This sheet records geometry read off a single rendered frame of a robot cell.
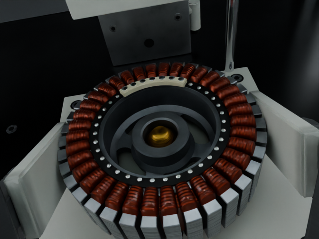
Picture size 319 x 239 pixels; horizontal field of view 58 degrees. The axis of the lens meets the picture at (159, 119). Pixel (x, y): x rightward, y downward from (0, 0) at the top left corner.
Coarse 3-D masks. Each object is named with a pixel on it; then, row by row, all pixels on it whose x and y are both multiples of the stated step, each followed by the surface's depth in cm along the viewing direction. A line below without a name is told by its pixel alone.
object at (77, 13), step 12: (72, 0) 12; (84, 0) 12; (96, 0) 13; (108, 0) 13; (120, 0) 13; (132, 0) 13; (144, 0) 13; (156, 0) 13; (168, 0) 13; (180, 0) 13; (72, 12) 13; (84, 12) 13; (96, 12) 13; (108, 12) 13
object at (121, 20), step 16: (112, 16) 23; (128, 16) 24; (144, 16) 24; (160, 16) 24; (176, 16) 24; (112, 32) 25; (128, 32) 25; (144, 32) 25; (160, 32) 25; (176, 32) 25; (112, 48) 26; (128, 48) 26; (144, 48) 26; (160, 48) 26; (176, 48) 26
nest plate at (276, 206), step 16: (240, 80) 22; (80, 96) 23; (64, 112) 22; (192, 128) 19; (128, 160) 18; (272, 176) 16; (64, 192) 17; (256, 192) 16; (272, 192) 16; (288, 192) 16; (64, 208) 17; (80, 208) 17; (256, 208) 15; (272, 208) 15; (288, 208) 15; (304, 208) 15; (48, 224) 16; (64, 224) 16; (80, 224) 16; (240, 224) 15; (256, 224) 15; (272, 224) 15; (288, 224) 15; (304, 224) 14
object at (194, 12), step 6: (192, 0) 25; (198, 0) 25; (192, 6) 25; (198, 6) 25; (192, 12) 25; (198, 12) 25; (192, 18) 25; (198, 18) 26; (192, 24) 26; (198, 24) 26; (192, 30) 27; (198, 30) 27
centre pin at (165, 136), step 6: (162, 126) 16; (150, 132) 16; (156, 132) 16; (162, 132) 16; (168, 132) 16; (174, 132) 17; (150, 138) 16; (156, 138) 16; (162, 138) 16; (168, 138) 16; (174, 138) 16; (150, 144) 16; (156, 144) 16; (162, 144) 16; (168, 144) 16
